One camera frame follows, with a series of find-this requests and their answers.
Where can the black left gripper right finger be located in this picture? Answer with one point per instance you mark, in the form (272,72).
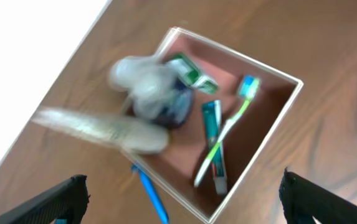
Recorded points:
(305,202)

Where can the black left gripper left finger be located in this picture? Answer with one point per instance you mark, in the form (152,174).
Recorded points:
(66,202)

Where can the white Pantene tube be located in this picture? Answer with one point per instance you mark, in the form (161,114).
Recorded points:
(129,134)

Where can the blue disposable razor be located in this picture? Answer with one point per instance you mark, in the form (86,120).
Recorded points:
(152,193)

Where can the green toothbrush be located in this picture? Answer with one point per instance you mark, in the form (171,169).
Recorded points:
(247,90)

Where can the green white soap box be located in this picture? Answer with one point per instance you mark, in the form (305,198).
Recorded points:
(192,75)

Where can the white box pink interior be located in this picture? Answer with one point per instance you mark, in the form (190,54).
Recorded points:
(174,169)

